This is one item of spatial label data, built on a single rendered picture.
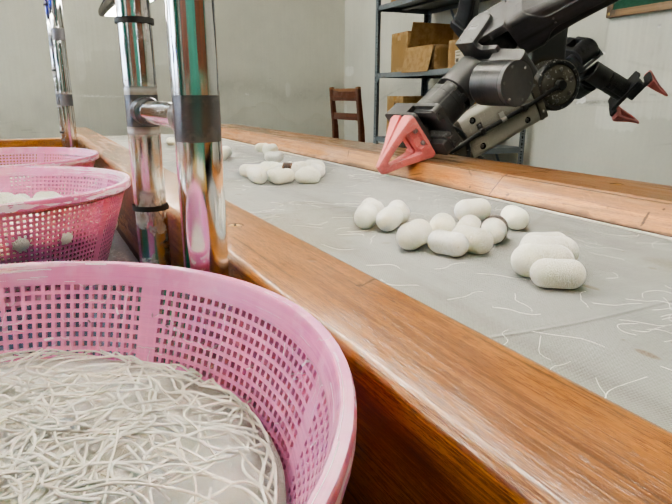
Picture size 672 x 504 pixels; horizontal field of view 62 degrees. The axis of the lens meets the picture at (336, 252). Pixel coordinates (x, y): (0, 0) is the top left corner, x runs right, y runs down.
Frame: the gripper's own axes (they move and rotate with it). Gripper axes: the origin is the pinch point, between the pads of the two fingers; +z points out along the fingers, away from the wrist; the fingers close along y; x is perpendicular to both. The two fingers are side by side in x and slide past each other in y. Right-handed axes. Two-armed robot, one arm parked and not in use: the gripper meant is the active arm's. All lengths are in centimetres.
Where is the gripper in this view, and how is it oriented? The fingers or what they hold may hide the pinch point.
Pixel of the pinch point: (383, 166)
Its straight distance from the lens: 77.0
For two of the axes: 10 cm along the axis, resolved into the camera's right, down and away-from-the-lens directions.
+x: 5.6, 6.7, 4.9
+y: 4.7, 2.3, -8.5
